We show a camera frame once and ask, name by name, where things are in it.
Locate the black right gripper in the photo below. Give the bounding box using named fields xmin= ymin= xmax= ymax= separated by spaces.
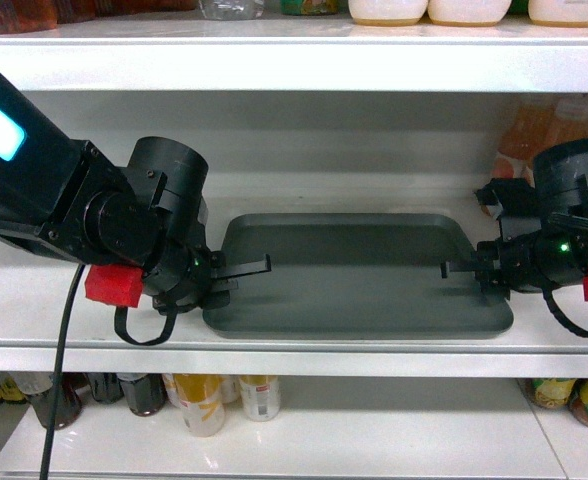
xmin=440 ymin=232 xmax=588 ymax=297

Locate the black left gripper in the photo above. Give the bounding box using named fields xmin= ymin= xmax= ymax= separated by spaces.
xmin=144 ymin=199 xmax=272 ymax=315

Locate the grey rectangular tray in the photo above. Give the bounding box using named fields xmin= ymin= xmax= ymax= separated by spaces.
xmin=204 ymin=213 xmax=513 ymax=340

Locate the yellow white drink can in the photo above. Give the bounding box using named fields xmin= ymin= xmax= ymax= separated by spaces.
xmin=173 ymin=374 xmax=225 ymax=437

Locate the dark soda bottle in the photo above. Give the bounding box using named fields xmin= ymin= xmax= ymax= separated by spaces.
xmin=117 ymin=373 xmax=166 ymax=417

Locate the white upper shelf board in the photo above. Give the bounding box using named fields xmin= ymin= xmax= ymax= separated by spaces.
xmin=0 ymin=17 xmax=588 ymax=93

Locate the clear water bottle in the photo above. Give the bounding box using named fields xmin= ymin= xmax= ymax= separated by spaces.
xmin=199 ymin=0 xmax=265 ymax=21

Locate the red left wrist camera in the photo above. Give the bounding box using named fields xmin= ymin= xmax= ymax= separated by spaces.
xmin=85 ymin=264 xmax=143 ymax=308

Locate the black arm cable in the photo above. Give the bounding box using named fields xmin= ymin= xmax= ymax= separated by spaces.
xmin=38 ymin=263 xmax=86 ymax=480

